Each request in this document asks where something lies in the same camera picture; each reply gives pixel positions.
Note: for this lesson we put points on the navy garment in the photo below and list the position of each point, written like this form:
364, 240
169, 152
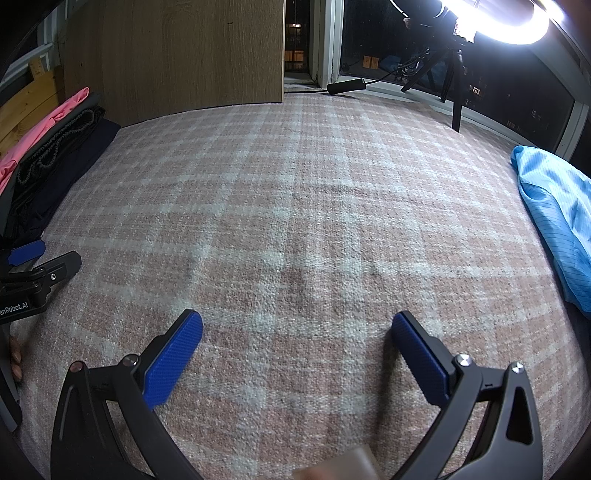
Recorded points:
69, 184

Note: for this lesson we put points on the blue pinstriped zip jacket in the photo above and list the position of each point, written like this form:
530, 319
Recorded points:
558, 217

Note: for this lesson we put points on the black power adapter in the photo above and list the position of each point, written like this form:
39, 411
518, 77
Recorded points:
346, 86

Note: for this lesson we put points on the light wooden cabinet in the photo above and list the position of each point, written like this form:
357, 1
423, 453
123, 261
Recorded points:
184, 55

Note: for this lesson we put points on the person's left hand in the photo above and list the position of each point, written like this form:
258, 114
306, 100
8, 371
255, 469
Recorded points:
17, 357

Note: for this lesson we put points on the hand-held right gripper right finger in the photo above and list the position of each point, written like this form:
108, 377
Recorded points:
420, 355

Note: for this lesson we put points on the pink garment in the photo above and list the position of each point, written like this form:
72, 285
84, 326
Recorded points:
41, 134

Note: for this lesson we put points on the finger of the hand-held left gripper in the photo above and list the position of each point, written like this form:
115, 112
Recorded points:
27, 252
57, 267

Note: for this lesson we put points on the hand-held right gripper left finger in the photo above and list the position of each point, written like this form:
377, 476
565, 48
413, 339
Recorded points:
175, 355

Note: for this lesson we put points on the grey garment with elastic trim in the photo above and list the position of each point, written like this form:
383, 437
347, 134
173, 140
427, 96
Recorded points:
69, 134

